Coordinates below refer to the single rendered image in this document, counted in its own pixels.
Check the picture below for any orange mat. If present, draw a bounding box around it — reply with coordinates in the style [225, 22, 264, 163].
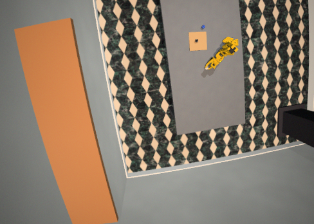
[189, 32, 207, 51]

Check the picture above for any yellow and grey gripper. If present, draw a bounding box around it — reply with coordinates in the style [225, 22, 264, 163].
[205, 57, 219, 70]

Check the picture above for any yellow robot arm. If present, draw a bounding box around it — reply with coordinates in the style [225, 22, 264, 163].
[216, 37, 238, 62]

